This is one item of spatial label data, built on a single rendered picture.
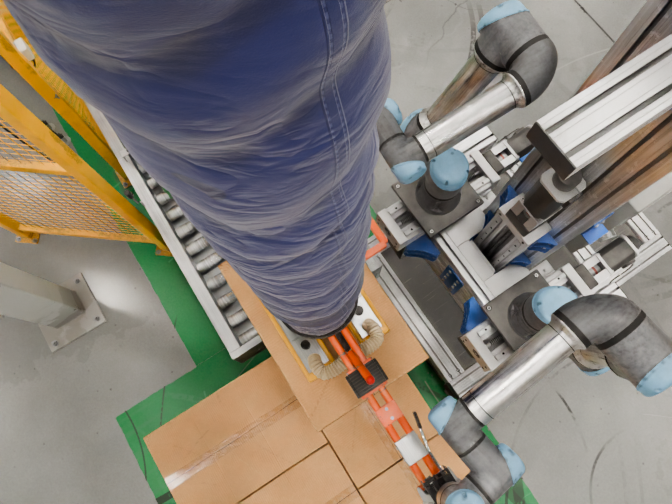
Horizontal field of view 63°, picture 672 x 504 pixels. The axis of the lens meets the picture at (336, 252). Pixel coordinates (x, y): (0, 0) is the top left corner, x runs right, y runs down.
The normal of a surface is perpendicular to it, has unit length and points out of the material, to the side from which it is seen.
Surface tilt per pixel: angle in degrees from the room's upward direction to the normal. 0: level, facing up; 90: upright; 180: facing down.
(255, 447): 0
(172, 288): 0
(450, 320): 0
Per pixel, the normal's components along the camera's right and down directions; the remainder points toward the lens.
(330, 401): -0.02, -0.26
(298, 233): 0.15, 0.85
